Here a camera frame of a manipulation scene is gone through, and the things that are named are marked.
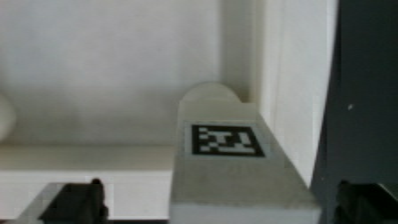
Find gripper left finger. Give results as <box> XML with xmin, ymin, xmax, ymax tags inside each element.
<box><xmin>39</xmin><ymin>179</ymin><xmax>108</xmax><ymax>224</ymax></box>

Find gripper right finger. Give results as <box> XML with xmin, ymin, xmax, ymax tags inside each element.
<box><xmin>334</xmin><ymin>181</ymin><xmax>398</xmax><ymax>224</ymax></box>

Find white leg with marker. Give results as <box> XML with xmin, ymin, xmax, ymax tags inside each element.
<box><xmin>169</xmin><ymin>83</ymin><xmax>321</xmax><ymax>224</ymax></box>

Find white square tabletop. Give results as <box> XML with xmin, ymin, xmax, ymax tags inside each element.
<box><xmin>0</xmin><ymin>0</ymin><xmax>337</xmax><ymax>220</ymax></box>

